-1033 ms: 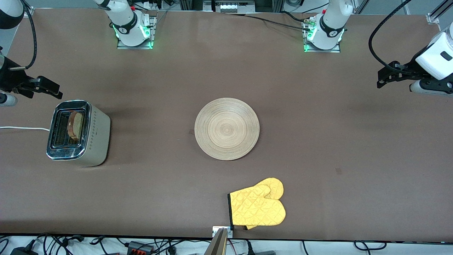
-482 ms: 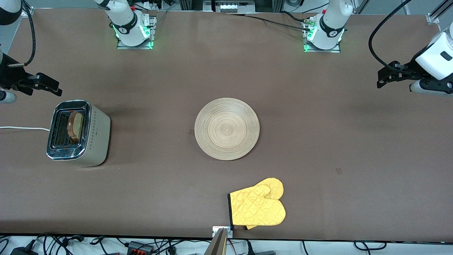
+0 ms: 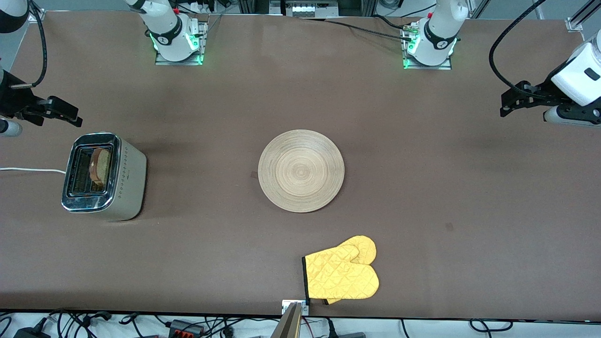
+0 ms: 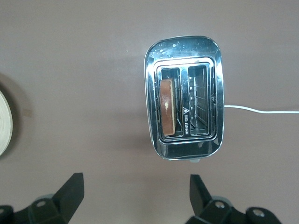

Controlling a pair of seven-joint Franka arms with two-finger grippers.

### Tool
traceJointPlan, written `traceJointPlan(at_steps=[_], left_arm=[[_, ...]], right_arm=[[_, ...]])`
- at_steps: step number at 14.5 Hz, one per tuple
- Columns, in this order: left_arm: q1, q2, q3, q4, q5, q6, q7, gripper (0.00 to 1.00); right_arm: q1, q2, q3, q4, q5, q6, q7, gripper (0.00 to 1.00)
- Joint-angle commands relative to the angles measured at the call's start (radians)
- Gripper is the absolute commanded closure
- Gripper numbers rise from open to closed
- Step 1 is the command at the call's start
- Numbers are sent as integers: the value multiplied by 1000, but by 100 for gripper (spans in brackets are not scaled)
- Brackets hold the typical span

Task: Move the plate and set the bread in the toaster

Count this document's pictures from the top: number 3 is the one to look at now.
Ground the brown bread slice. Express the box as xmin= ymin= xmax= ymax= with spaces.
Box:
xmin=89 ymin=147 xmax=112 ymax=186

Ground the round wooden plate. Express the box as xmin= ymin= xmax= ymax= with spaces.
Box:
xmin=258 ymin=130 xmax=346 ymax=214

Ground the silver two-slot toaster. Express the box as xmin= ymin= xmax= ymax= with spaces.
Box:
xmin=61 ymin=132 xmax=147 ymax=222

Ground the white power strip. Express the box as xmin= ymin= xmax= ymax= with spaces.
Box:
xmin=188 ymin=0 xmax=235 ymax=14

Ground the yellow quilted oven mitt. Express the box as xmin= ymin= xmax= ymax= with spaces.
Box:
xmin=323 ymin=235 xmax=378 ymax=306
xmin=302 ymin=243 xmax=380 ymax=301

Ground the black power adapter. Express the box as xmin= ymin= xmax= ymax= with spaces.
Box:
xmin=13 ymin=326 xmax=51 ymax=338

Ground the white terminal block box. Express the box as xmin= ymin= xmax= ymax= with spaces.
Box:
xmin=270 ymin=0 xmax=339 ymax=18

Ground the black orange connector box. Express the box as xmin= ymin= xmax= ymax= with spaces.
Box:
xmin=169 ymin=320 xmax=205 ymax=337

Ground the white toaster power cord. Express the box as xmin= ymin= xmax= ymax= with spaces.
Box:
xmin=0 ymin=167 xmax=67 ymax=175

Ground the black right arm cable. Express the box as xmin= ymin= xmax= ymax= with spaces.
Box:
xmin=9 ymin=0 xmax=48 ymax=90

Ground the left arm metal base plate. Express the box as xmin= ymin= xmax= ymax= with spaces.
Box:
xmin=402 ymin=23 xmax=454 ymax=71

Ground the short black table cable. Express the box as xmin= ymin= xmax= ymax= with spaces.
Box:
xmin=373 ymin=14 xmax=412 ymax=31

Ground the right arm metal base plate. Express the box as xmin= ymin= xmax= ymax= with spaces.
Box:
xmin=155 ymin=21 xmax=208 ymax=66

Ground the long black table cable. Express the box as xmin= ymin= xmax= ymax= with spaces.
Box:
xmin=300 ymin=17 xmax=415 ymax=43

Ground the black tangled cable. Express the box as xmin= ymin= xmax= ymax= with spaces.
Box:
xmin=47 ymin=308 xmax=114 ymax=338

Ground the black looped cable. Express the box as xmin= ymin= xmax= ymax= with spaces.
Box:
xmin=470 ymin=319 xmax=513 ymax=333

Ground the small metal edge bracket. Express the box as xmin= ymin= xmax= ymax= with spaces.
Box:
xmin=282 ymin=300 xmax=309 ymax=316

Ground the aluminium camera post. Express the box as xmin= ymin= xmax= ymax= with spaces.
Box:
xmin=270 ymin=303 xmax=303 ymax=338

